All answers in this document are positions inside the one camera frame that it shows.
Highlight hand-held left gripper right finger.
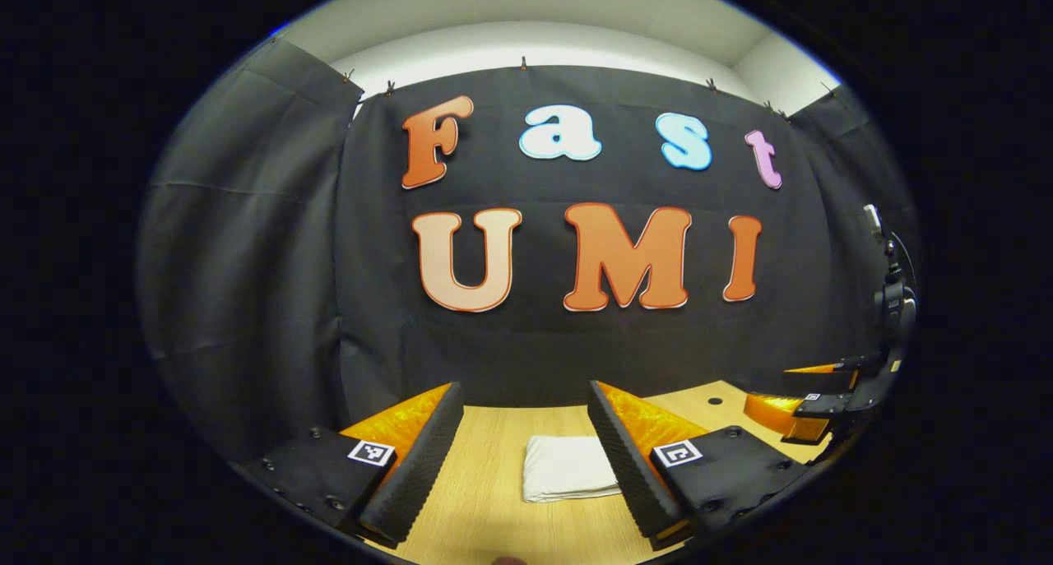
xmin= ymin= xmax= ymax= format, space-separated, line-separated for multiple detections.
xmin=587 ymin=379 xmax=811 ymax=550

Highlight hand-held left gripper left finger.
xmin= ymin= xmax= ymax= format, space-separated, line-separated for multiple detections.
xmin=239 ymin=382 xmax=466 ymax=550

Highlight white jeans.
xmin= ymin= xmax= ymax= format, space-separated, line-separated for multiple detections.
xmin=522 ymin=434 xmax=624 ymax=504

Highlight black backdrop cloth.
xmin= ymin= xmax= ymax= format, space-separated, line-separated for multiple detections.
xmin=136 ymin=35 xmax=919 ymax=467

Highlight row of small black clips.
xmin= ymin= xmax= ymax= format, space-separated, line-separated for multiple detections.
xmin=336 ymin=55 xmax=842 ymax=122

